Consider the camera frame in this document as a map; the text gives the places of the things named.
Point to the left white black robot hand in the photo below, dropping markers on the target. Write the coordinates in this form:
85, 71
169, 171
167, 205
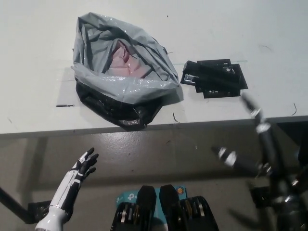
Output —
74, 178

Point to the black table leg bar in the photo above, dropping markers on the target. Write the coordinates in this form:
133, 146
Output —
12, 199

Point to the pink item inside bag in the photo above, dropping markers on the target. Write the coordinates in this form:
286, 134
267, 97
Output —
125, 65

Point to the grey plastic bag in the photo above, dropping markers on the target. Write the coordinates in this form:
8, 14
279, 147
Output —
115, 84

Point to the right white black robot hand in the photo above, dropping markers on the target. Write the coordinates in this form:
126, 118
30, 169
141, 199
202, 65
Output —
267, 144

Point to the robot torso black teal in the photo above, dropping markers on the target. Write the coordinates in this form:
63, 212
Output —
146, 207

